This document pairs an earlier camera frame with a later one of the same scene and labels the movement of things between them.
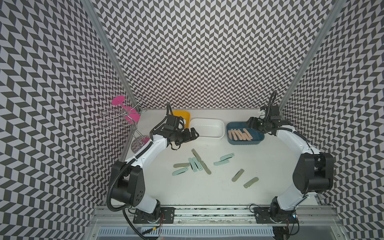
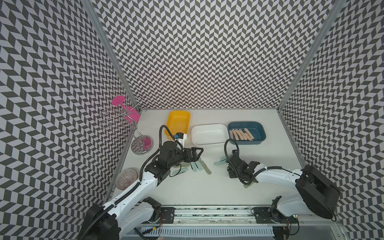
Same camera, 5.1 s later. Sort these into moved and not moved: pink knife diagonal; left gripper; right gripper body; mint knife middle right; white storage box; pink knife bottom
Moved: right gripper body; left gripper; white storage box
Not moved: pink knife diagonal; pink knife bottom; mint knife middle right
